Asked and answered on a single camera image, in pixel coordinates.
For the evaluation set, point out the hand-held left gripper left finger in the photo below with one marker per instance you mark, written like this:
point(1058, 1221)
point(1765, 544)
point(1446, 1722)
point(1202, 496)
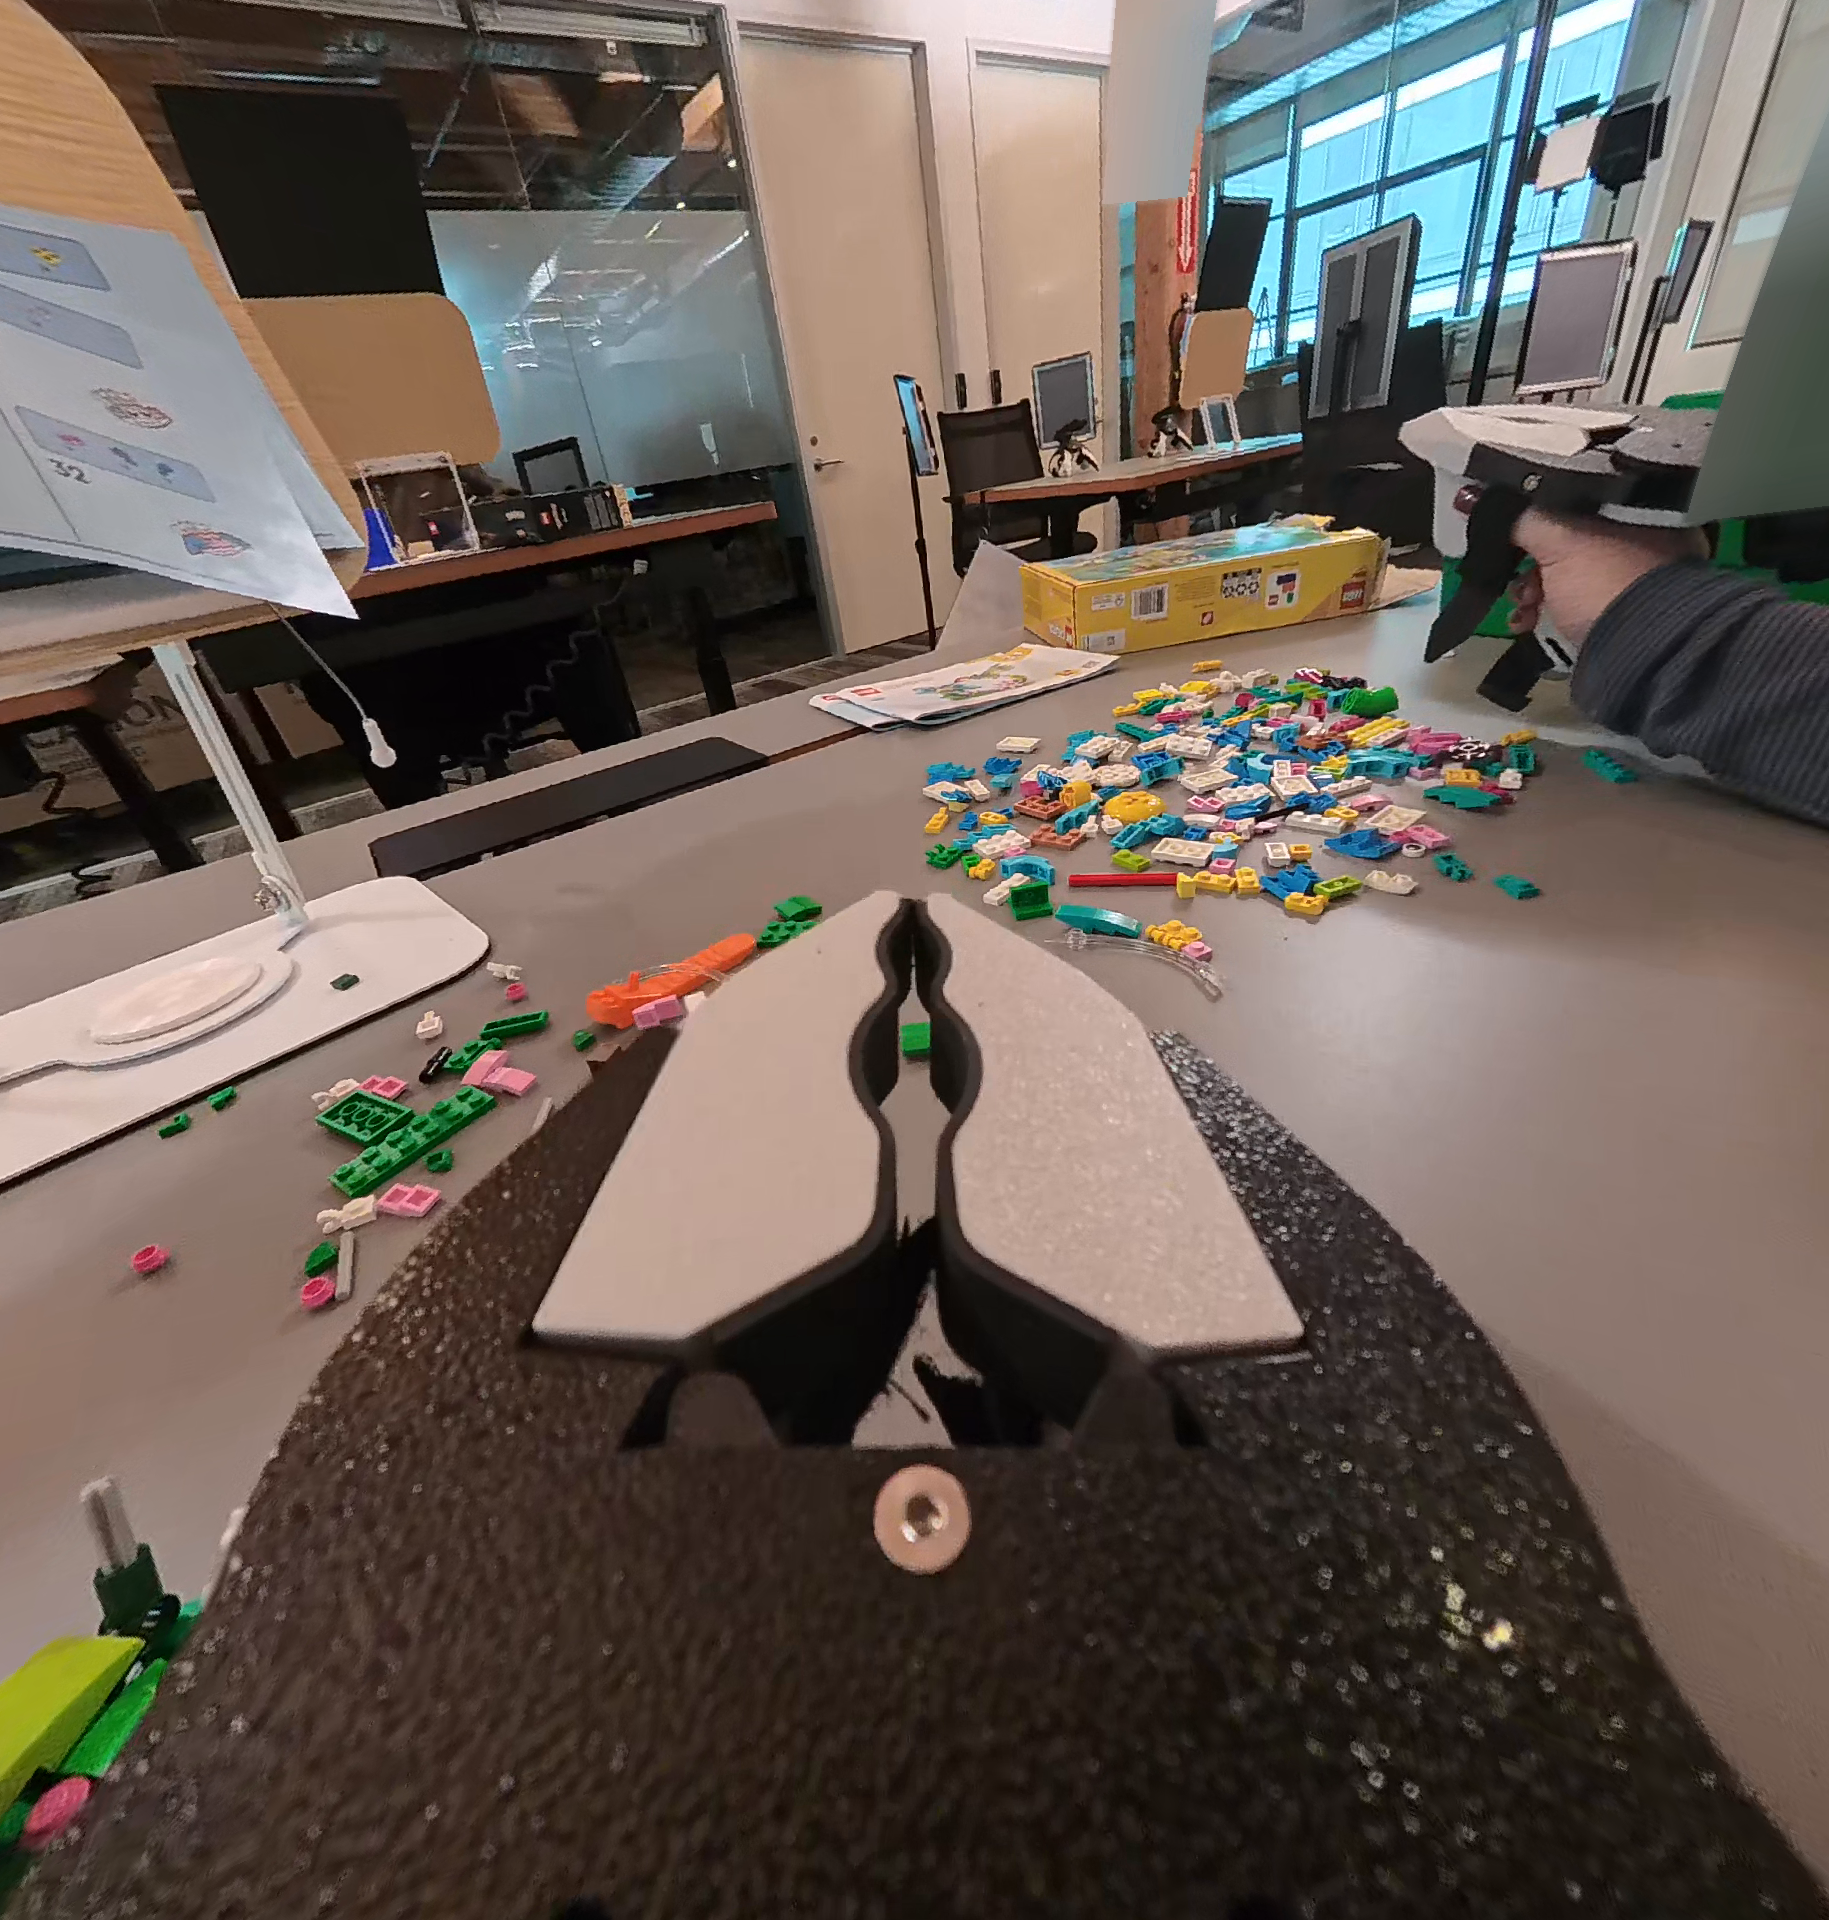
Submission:
point(736, 1172)

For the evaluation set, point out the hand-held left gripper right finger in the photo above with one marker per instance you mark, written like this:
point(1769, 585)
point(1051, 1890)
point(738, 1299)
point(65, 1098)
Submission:
point(1093, 1172)

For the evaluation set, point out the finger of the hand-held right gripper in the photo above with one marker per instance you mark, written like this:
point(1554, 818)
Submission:
point(1512, 428)

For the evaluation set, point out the pile of multicoloured lego pieces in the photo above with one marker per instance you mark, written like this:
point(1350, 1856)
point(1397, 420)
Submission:
point(1229, 781)

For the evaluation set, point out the person's right forearm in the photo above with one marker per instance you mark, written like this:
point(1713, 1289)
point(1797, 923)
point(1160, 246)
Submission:
point(1739, 690)

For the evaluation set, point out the orange lego brick separator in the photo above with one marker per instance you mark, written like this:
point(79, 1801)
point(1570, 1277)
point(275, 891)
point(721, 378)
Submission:
point(659, 988)

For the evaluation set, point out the green lego build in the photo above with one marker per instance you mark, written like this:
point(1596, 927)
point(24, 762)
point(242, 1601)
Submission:
point(46, 1724)

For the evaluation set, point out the person's right hand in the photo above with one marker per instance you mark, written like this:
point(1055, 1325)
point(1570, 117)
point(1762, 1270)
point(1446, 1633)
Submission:
point(1582, 576)

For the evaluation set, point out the black high-back chair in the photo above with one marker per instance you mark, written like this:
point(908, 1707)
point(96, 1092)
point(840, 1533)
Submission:
point(1393, 421)

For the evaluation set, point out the framed grey screen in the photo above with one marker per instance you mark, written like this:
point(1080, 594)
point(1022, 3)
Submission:
point(1574, 318)

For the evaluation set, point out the green plastic bin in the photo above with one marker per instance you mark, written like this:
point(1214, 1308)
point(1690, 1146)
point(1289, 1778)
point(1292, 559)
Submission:
point(1798, 449)

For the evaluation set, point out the narrow framed screen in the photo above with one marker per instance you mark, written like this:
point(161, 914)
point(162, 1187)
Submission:
point(1685, 269)

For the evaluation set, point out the studio light panel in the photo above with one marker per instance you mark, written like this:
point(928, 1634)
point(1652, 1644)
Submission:
point(1596, 144)

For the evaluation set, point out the scatter of green pink bricks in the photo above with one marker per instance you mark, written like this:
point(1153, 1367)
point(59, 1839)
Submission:
point(406, 1136)

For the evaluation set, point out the small black tripod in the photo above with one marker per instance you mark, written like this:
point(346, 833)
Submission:
point(1170, 433)
point(1072, 449)

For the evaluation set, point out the yellow cardboard box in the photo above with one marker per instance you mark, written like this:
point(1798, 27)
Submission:
point(1200, 594)

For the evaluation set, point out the long wooden desk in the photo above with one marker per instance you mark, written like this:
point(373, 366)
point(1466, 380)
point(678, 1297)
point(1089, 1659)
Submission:
point(1139, 478)

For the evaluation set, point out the black table pad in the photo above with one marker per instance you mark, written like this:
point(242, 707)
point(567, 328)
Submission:
point(555, 803)

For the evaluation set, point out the white book stand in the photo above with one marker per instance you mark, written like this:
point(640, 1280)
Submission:
point(373, 948)

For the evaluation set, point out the small grey monitor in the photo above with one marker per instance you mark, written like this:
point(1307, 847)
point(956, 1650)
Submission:
point(1064, 396)

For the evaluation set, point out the closed white instruction booklet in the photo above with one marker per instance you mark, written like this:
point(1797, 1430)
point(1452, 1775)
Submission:
point(958, 690)

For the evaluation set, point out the white door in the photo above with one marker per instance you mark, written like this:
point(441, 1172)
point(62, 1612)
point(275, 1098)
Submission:
point(846, 348)
point(1042, 226)

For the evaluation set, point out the black mesh office chair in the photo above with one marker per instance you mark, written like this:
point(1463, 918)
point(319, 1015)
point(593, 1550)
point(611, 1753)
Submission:
point(991, 466)

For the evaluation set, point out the white paper sheet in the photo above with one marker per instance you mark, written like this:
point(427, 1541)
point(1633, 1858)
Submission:
point(993, 601)

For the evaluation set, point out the tablet on black pole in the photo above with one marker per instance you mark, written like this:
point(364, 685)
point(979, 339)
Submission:
point(914, 428)

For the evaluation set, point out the brown office desk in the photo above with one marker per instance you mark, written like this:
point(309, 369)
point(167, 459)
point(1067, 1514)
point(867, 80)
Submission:
point(629, 533)

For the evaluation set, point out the black equipment boxes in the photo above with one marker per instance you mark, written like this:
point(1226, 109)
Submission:
point(544, 514)

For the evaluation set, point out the clear display case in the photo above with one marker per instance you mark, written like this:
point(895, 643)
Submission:
point(415, 511)

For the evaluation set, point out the open instruction booklet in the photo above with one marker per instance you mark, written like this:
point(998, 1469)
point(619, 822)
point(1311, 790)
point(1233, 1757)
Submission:
point(136, 392)

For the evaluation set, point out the black wall panel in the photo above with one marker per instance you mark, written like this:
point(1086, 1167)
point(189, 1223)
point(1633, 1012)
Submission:
point(300, 189)

